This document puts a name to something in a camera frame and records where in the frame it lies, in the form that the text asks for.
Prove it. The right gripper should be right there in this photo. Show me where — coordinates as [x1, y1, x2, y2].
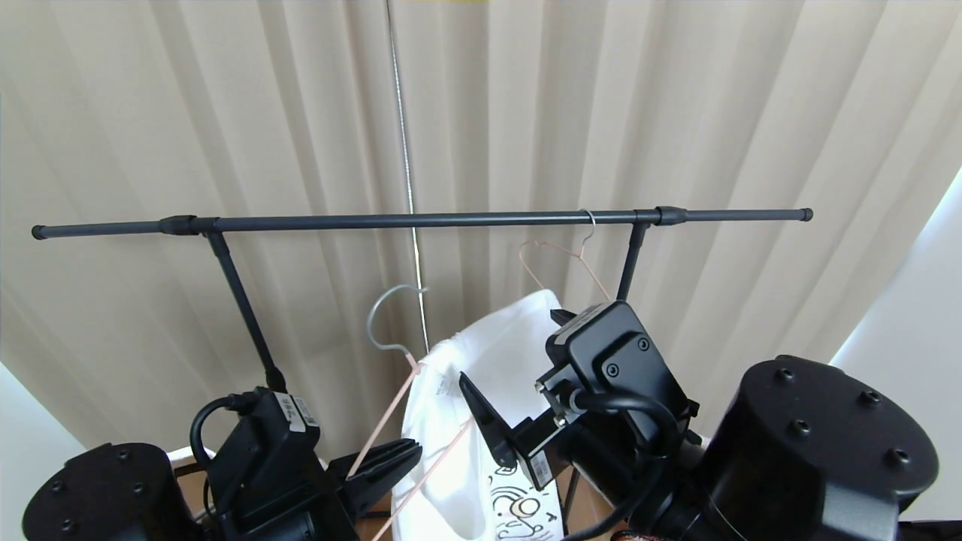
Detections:
[458, 308, 703, 541]

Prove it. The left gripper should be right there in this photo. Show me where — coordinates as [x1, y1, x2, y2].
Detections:
[259, 458, 362, 541]

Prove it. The white printed t-shirt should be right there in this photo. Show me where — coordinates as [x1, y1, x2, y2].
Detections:
[392, 289, 568, 541]

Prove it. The pink clothes hanger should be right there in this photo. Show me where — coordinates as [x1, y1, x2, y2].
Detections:
[519, 209, 612, 303]
[346, 284, 476, 541]

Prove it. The black clothes rack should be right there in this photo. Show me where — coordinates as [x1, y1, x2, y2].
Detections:
[32, 207, 814, 527]

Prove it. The beige curtain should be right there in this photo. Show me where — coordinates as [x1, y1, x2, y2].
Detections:
[0, 0, 962, 467]

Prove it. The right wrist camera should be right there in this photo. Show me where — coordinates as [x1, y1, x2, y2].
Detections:
[537, 301, 694, 452]

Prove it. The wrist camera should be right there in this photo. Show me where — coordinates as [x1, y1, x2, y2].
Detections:
[537, 301, 694, 452]
[189, 387, 325, 527]

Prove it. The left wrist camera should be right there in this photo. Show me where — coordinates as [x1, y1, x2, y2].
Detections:
[189, 387, 325, 527]

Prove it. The black cable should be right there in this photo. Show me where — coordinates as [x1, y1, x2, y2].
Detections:
[560, 389, 681, 541]

